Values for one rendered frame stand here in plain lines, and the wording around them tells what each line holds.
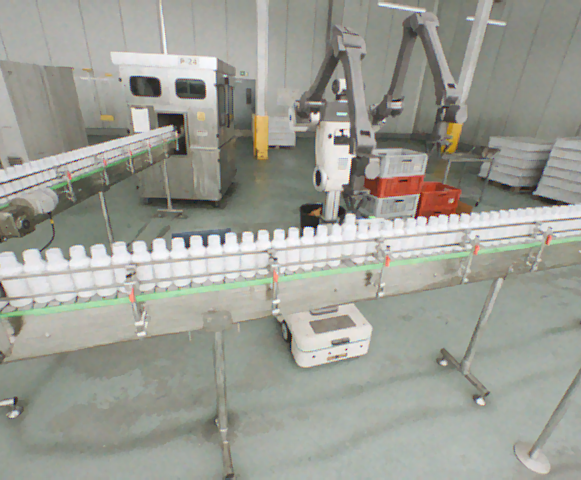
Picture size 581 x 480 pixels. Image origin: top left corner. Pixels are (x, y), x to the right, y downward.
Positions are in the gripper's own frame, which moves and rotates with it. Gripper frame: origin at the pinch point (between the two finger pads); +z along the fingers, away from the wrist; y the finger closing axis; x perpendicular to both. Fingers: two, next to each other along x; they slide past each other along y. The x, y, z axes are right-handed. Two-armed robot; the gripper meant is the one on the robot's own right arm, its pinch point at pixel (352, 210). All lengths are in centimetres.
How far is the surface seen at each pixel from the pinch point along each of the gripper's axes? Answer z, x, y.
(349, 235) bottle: 9.6, -0.9, 1.9
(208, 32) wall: -238, 66, -1197
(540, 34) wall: -250, 988, -708
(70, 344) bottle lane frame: 38, -100, 4
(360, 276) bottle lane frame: 27.4, 5.2, 4.7
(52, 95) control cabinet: -26, -271, -621
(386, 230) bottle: 9.3, 16.3, 1.3
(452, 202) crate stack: 69, 254, -187
